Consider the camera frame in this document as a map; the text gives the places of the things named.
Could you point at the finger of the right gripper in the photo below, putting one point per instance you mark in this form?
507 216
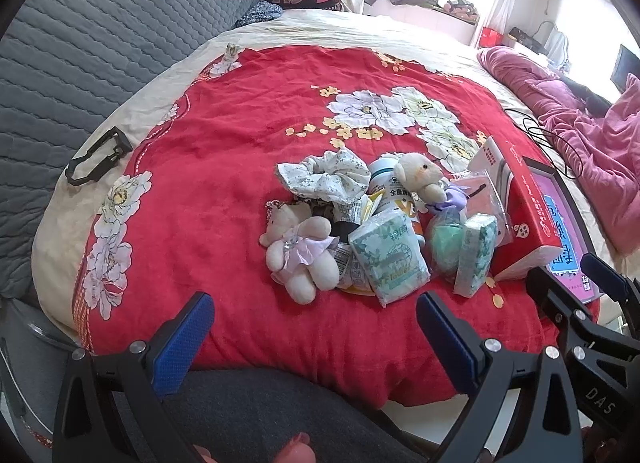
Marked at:
573 320
618 287

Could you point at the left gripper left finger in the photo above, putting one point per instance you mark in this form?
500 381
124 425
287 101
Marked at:
88 426

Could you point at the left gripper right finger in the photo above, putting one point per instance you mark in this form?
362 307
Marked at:
544 426

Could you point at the pink mask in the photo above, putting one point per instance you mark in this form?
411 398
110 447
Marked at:
482 198

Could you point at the leopard print scrunchie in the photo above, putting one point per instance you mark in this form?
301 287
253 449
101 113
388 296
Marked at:
344 218

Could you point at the red white cardboard box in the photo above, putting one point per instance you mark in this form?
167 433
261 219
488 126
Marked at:
534 234

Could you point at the grey tray with pink book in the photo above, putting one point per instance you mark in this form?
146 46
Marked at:
572 230

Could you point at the green tissue pack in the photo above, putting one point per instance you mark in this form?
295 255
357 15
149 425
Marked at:
479 240
389 253

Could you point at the green item in clear bag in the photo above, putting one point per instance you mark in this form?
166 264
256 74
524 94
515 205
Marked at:
444 235

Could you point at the pink fleece blanket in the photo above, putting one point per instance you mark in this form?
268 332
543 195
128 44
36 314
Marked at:
603 152

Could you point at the small packet with yellow label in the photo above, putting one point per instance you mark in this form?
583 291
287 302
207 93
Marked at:
353 279

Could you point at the small cream teddy bear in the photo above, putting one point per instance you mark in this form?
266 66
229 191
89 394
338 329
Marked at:
420 176

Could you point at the white supplement bottle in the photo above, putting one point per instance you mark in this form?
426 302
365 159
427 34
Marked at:
393 195

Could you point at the red floral blanket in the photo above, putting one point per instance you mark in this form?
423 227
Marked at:
197 194

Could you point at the dark monitor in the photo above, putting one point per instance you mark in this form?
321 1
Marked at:
626 63

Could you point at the white floral scrunchie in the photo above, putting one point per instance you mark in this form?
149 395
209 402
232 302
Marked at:
338 176

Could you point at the small red box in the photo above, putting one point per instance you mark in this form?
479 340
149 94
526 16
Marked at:
490 38

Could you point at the grey quilted sofa cushion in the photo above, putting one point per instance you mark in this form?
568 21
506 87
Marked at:
66 66

